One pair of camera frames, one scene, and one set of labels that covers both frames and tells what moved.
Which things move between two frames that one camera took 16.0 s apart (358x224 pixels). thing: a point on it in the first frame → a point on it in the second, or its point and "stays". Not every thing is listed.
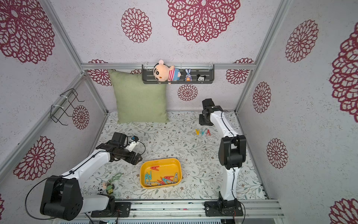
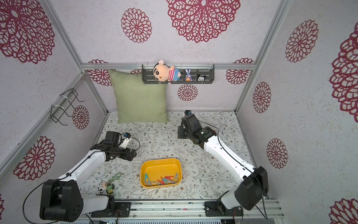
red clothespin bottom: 161,182 stays
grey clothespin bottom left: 149,183 stays
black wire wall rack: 64,101 stays
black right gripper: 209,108 → 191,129
